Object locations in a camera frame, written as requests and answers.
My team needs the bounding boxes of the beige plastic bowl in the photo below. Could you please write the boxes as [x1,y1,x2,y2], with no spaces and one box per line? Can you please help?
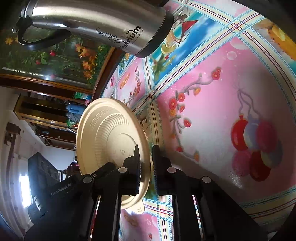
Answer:
[76,98,151,214]

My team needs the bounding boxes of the blue plastic jug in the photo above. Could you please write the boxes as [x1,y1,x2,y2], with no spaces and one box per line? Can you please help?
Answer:
[66,103,86,115]

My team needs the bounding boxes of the colourful printed tablecloth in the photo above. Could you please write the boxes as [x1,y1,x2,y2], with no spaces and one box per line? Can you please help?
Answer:
[100,1,295,240]

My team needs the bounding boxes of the fish tank with plants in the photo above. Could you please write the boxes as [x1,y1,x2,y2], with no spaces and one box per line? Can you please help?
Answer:
[1,29,111,90]

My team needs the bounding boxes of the stainless steel thermos jug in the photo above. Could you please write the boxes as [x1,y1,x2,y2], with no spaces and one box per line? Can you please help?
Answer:
[13,1,174,58]

